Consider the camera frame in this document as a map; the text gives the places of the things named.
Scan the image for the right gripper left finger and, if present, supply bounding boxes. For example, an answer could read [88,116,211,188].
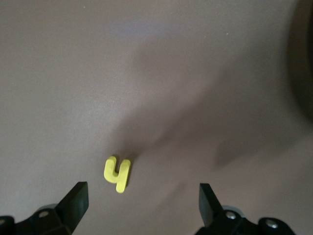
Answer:
[0,181,89,235]

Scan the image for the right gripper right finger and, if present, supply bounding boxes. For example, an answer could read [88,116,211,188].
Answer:
[195,183,298,235]

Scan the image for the yellow foam letter h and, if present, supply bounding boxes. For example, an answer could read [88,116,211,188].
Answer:
[103,155,132,193]

